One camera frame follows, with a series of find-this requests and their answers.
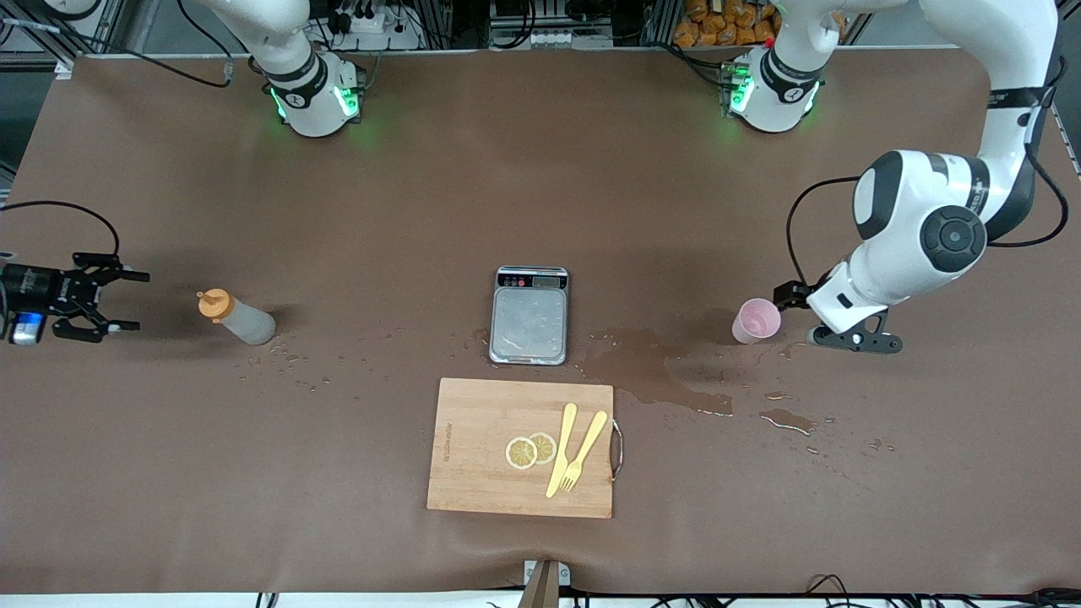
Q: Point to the pink plastic cup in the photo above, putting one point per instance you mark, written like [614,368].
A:
[752,322]

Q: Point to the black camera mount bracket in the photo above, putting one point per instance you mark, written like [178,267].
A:
[861,338]

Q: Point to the yellow plastic knife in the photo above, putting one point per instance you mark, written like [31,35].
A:
[561,447]

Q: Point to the wooden cutting board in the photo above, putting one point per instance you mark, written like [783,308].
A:
[481,422]

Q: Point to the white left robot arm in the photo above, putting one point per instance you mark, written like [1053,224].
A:
[912,219]

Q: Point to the orange snack bags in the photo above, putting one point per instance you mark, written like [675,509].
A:
[726,25]

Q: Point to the yellow plastic fork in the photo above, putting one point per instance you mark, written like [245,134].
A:
[589,439]

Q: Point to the squeeze bottle with orange cap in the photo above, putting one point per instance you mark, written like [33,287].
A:
[245,322]

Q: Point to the silver digital kitchen scale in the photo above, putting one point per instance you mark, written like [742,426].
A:
[529,325]

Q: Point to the white power strip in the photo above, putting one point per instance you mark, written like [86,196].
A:
[372,25]

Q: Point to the metal table edge clamp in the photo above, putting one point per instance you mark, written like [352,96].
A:
[545,583]

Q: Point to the lemon slice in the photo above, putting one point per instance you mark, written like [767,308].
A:
[545,446]
[519,454]

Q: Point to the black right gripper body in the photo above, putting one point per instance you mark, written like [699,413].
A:
[66,290]

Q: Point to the small spilled liquid puddle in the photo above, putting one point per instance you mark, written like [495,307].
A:
[785,420]

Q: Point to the large spilled liquid puddle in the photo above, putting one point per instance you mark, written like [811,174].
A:
[642,367]

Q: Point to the brown table cover mat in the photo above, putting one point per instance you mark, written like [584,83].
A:
[253,464]

